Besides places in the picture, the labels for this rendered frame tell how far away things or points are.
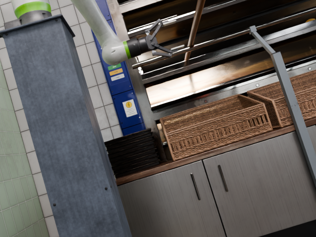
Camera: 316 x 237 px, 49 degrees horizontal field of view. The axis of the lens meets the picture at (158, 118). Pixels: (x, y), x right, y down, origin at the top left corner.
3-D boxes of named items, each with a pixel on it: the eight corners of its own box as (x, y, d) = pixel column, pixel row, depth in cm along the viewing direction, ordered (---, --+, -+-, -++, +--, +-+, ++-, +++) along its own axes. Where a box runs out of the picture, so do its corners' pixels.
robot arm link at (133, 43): (130, 55, 170) (124, 37, 171) (132, 60, 182) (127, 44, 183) (142, 51, 170) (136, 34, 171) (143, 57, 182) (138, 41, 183)
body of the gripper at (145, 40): (138, 40, 180) (154, 35, 180) (142, 55, 179) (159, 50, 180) (136, 35, 173) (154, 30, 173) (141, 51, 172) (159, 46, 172)
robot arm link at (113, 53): (106, 71, 175) (98, 51, 168) (105, 61, 185) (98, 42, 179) (133, 63, 175) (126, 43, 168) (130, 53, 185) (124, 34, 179)
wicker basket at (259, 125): (170, 158, 229) (158, 118, 231) (252, 132, 229) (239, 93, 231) (171, 161, 181) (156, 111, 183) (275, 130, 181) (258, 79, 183)
